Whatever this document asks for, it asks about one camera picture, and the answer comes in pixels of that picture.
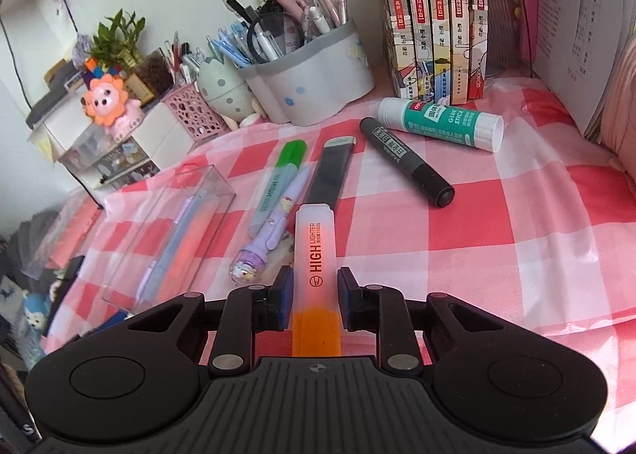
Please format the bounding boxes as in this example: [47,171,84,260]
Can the white drawer organizer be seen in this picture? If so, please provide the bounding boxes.
[57,101,197,191]

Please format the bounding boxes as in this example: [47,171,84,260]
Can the pink perforated pen holder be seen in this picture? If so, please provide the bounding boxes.
[161,81,230,143]

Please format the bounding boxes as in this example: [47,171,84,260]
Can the black-rimmed magnifying glass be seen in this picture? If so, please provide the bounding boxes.
[247,11,307,63]

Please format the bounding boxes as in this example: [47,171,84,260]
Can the bunch of pastel pens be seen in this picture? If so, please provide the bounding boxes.
[206,0,349,64]

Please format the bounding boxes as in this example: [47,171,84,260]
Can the pink pencil pouch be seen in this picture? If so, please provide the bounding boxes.
[599,34,636,171]

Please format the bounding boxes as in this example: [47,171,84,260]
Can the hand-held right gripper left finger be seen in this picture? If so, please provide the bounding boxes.
[126,265,295,376]

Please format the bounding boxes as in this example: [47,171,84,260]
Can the dark grey cloth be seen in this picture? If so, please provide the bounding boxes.
[0,210,60,276]

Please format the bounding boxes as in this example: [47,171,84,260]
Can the pink abacus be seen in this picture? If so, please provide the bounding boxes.
[484,0,540,82]

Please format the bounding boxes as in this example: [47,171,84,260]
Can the plush toy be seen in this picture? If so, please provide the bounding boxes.
[20,292,55,336]

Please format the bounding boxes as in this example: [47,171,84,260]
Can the grey flat box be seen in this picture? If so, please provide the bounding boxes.
[25,86,87,129]

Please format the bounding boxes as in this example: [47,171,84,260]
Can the pencil lead case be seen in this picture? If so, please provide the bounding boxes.
[302,135,359,212]

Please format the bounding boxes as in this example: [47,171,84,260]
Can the purple mechanical pencil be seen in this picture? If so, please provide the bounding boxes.
[140,196,200,296]

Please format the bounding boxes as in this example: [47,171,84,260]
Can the clear plastic pencil box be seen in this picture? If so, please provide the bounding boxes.
[101,164,237,314]

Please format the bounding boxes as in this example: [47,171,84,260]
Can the colourful cube toy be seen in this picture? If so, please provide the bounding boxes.
[82,56,125,87]

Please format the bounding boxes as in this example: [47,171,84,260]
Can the bunch of light pens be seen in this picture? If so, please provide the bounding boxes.
[198,44,222,70]

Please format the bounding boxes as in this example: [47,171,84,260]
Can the green and white glue stick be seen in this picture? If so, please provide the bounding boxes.
[376,97,505,153]

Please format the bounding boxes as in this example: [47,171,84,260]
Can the black flat object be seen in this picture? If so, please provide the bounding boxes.
[42,255,85,336]

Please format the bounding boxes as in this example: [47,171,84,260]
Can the purple hanging ornament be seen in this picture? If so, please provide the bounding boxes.
[52,0,93,62]

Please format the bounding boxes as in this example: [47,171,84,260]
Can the orange lion toy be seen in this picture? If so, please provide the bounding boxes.
[79,74,146,143]

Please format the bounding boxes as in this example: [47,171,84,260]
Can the clear acrylic bookend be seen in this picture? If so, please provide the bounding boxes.
[484,0,525,80]

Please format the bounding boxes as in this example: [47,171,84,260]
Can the grey flower-shaped pen holder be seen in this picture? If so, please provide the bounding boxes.
[236,17,376,127]

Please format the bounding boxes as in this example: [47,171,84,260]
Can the purple globe-topped pen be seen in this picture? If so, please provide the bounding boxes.
[227,165,313,284]

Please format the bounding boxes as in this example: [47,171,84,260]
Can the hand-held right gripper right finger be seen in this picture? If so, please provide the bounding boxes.
[337,266,506,376]

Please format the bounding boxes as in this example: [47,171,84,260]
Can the bamboo plant in glass pot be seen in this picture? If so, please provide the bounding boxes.
[89,9,175,102]

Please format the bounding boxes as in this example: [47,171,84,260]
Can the green highlighter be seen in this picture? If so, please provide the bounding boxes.
[247,139,306,239]

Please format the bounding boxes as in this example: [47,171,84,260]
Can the black wall cable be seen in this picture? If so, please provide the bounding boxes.
[0,14,31,109]

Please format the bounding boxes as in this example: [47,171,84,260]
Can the green egg-shaped pen holder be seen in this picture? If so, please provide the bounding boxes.
[196,59,264,129]

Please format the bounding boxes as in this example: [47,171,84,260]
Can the peach pen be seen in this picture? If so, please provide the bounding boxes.
[159,206,219,286]

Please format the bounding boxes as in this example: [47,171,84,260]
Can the orange highlighter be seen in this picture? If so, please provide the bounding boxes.
[291,203,343,358]

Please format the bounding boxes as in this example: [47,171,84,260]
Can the white storage box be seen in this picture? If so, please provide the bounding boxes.
[27,111,93,157]

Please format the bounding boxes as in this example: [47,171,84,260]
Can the pink checked cloth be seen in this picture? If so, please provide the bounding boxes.
[40,76,636,375]

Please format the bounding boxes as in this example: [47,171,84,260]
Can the pink notebook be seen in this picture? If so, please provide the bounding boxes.
[30,196,103,281]

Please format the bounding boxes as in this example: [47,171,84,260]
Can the small dark box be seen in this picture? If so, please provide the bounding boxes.
[45,59,87,92]

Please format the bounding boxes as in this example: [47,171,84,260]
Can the stack of paper booklets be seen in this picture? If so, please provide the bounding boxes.
[531,0,636,142]

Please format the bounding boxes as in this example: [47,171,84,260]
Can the black marker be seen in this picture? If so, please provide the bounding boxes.
[359,116,456,210]

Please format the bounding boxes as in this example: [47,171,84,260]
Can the bunch of thin pens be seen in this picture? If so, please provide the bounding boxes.
[164,29,204,87]

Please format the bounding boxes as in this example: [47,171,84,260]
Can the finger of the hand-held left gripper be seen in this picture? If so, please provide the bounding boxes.
[99,310,136,336]

